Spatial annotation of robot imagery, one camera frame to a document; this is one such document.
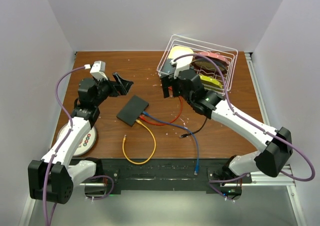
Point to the grey cup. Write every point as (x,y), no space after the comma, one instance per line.
(168,68)

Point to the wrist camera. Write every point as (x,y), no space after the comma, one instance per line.
(182,63)
(98,70)

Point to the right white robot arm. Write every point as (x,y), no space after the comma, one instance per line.
(271,153)

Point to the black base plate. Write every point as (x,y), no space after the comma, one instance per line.
(156,175)

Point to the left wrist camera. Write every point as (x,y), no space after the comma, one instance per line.
(98,70)

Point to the pink plate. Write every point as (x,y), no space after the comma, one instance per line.
(216,56)

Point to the dark brown plate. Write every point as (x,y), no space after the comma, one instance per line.
(206,65)

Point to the green plate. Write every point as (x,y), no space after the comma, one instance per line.
(210,83)

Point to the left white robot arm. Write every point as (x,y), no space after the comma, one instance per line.
(51,178)

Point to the black network switch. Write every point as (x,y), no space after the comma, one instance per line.
(132,110)

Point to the white round tape roll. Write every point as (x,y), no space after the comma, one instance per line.
(80,144)

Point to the white wire dish rack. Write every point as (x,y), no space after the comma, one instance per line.
(214,63)

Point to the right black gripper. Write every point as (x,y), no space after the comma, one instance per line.
(168,81)

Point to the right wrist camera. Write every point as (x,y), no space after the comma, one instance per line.
(182,63)

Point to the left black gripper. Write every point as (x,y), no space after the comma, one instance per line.
(122,89)

